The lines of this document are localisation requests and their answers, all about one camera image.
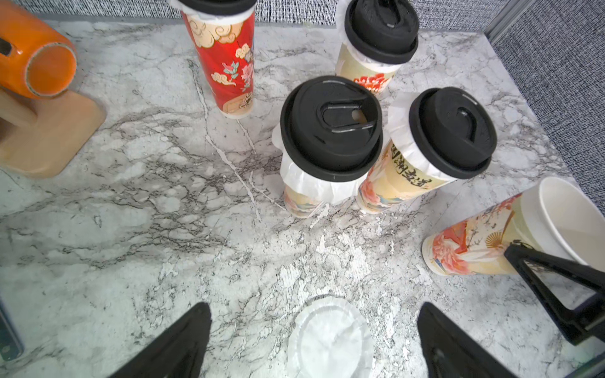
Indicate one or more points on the wooden mug tree stand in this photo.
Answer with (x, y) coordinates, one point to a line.
(39, 137)

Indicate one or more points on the silver fork green handle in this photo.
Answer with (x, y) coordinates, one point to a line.
(11, 345)

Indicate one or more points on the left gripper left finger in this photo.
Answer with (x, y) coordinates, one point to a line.
(177, 352)

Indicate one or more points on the red paper milk tea cup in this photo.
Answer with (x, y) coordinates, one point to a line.
(226, 53)

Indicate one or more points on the white leak-proof paper disc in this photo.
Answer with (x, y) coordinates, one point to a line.
(398, 129)
(330, 339)
(345, 42)
(304, 183)

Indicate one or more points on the orange mug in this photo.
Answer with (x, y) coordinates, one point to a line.
(36, 61)

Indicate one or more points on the red white paper cup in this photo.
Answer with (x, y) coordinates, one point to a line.
(371, 75)

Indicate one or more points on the cream paper cup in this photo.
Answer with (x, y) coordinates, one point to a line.
(299, 205)
(393, 180)
(554, 217)

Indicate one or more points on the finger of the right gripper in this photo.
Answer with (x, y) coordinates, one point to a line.
(577, 324)

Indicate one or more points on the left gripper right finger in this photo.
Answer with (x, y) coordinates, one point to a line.
(450, 352)

